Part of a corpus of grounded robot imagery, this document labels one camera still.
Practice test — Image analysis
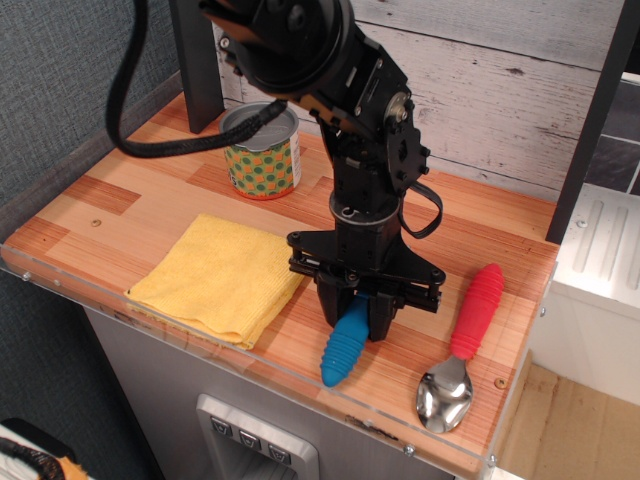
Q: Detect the blue handled fork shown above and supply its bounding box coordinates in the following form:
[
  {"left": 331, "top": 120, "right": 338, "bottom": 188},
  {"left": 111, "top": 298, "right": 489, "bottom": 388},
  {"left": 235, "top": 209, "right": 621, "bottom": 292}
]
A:
[{"left": 320, "top": 294, "right": 370, "bottom": 387}]

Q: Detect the dark left post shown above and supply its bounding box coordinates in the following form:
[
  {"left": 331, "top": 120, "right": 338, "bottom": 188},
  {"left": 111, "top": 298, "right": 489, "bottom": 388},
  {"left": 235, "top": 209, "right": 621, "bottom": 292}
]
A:
[{"left": 168, "top": 0, "right": 225, "bottom": 133}]

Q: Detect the white toy sink unit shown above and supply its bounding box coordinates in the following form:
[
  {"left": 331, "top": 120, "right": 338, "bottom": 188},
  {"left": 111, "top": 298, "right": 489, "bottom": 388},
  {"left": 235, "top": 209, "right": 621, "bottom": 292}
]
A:
[{"left": 527, "top": 72, "right": 640, "bottom": 406}]

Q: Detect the yellow folded cloth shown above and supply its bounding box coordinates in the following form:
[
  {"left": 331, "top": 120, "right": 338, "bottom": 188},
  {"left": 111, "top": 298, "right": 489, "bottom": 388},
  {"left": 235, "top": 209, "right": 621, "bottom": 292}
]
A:
[{"left": 126, "top": 214, "right": 302, "bottom": 350}]

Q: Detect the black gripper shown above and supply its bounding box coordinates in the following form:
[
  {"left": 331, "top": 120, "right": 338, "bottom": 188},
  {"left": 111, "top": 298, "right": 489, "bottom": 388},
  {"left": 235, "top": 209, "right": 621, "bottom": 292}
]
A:
[{"left": 287, "top": 212, "right": 446, "bottom": 342}]

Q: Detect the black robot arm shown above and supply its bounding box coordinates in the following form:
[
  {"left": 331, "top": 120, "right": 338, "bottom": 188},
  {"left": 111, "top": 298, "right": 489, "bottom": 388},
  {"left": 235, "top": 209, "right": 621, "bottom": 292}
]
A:
[{"left": 200, "top": 1, "right": 445, "bottom": 341}]

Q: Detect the grey toy fridge front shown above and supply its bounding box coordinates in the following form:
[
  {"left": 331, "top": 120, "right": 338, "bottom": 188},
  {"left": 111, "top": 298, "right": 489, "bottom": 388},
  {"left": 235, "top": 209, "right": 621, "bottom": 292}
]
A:
[{"left": 86, "top": 309, "right": 450, "bottom": 479}]

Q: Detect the dark post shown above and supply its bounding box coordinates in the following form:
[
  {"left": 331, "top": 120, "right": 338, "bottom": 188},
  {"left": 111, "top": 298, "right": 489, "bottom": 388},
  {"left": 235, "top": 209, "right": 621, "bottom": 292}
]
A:
[
  {"left": 168, "top": 0, "right": 225, "bottom": 133},
  {"left": 545, "top": 0, "right": 639, "bottom": 245}
]

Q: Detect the red handled spoon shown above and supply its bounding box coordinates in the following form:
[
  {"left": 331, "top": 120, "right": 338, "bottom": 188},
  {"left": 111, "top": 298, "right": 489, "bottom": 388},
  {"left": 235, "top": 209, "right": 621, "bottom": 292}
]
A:
[{"left": 416, "top": 263, "right": 505, "bottom": 434}]

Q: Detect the black braided cable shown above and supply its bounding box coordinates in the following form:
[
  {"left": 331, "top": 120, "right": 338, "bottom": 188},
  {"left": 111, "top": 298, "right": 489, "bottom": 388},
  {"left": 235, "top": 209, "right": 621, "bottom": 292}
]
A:
[{"left": 104, "top": 0, "right": 289, "bottom": 159}]

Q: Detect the dark right post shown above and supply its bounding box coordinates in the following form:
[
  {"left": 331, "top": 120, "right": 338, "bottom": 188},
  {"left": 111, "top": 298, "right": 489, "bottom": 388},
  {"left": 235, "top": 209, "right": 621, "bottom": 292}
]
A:
[{"left": 545, "top": 0, "right": 639, "bottom": 245}]

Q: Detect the clear acrylic edge guard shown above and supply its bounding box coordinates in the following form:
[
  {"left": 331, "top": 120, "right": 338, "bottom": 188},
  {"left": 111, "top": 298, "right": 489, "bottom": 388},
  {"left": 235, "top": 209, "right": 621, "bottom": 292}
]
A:
[{"left": 1, "top": 245, "right": 496, "bottom": 479}]

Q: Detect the green orange dotted can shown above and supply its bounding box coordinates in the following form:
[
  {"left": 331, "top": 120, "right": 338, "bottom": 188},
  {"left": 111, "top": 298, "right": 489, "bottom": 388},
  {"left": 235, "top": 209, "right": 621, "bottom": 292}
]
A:
[{"left": 224, "top": 107, "right": 302, "bottom": 200}]

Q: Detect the silver dispenser panel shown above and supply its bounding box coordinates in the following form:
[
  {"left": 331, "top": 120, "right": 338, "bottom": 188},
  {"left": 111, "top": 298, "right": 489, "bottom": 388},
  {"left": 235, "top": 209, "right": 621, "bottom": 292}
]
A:
[{"left": 196, "top": 394, "right": 320, "bottom": 479}]

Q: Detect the orange black object corner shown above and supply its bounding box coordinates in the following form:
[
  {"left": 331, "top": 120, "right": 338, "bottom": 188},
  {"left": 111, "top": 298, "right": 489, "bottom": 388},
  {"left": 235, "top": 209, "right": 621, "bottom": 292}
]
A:
[{"left": 1, "top": 418, "right": 91, "bottom": 479}]

